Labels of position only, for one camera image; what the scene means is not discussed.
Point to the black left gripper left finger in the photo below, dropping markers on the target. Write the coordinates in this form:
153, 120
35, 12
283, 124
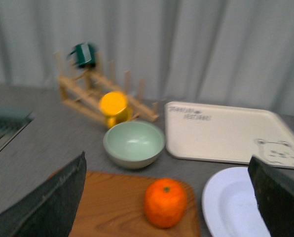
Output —
50, 209

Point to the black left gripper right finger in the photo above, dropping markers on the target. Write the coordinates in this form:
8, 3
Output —
274, 192

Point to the orange fruit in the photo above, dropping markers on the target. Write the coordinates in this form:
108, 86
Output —
165, 202

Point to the white round plate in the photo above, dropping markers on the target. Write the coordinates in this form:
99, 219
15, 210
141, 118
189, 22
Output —
229, 205

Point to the brown wooden tray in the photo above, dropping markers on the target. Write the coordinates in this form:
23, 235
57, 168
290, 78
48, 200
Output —
112, 205

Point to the beige bear tray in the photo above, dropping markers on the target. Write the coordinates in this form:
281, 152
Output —
227, 134

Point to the grey green sink rack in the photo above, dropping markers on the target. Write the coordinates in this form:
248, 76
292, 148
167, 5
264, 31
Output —
12, 122

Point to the light green bowl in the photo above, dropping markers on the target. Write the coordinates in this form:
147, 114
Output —
134, 144

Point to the yellow mug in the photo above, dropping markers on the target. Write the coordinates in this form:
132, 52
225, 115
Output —
114, 107

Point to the wooden dish rack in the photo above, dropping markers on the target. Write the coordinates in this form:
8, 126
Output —
83, 91

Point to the dark green mug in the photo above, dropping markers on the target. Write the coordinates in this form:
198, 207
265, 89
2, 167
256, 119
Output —
84, 55

